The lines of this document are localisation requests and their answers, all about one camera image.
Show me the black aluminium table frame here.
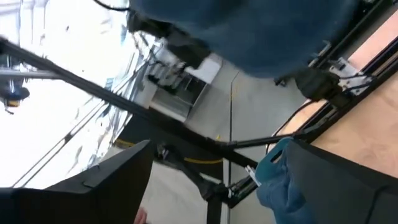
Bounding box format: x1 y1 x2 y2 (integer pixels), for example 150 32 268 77
0 0 398 218

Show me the teal plastic bin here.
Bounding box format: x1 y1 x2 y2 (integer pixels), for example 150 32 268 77
254 136 295 190

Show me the blue denim baseball cap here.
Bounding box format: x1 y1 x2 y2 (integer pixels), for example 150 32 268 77
129 0 361 79

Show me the navy denim baseball cap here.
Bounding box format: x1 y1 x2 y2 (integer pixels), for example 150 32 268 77
255 174 317 224

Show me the person's hand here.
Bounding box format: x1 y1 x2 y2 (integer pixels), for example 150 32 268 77
133 207 149 224

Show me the white shelf unit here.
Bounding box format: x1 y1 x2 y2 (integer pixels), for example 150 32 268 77
149 52 223 122

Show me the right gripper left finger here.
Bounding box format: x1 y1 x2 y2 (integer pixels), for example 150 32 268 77
0 139 155 224

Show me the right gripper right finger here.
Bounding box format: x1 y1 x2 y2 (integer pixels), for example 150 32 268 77
285 139 398 224

